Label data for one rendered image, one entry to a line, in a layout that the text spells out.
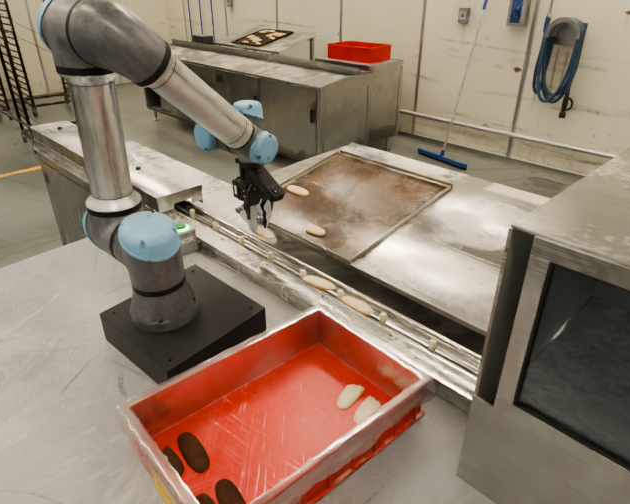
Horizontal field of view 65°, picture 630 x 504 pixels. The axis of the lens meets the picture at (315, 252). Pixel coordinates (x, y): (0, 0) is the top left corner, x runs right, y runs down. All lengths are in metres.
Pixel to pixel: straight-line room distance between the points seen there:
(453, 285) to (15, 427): 1.00
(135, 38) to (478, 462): 0.90
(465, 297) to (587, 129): 3.68
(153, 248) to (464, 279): 0.75
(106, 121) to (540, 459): 0.96
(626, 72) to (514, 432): 4.06
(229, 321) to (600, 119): 4.05
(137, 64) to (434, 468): 0.87
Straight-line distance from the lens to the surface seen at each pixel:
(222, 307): 1.19
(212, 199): 1.97
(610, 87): 4.74
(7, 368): 1.31
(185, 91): 1.02
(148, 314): 1.14
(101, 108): 1.09
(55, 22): 1.06
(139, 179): 1.96
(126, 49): 0.96
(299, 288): 1.30
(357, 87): 4.41
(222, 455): 0.98
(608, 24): 4.72
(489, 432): 0.87
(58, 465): 1.06
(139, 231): 1.07
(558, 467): 0.84
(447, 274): 1.32
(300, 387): 1.08
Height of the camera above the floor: 1.58
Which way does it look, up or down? 29 degrees down
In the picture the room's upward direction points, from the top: straight up
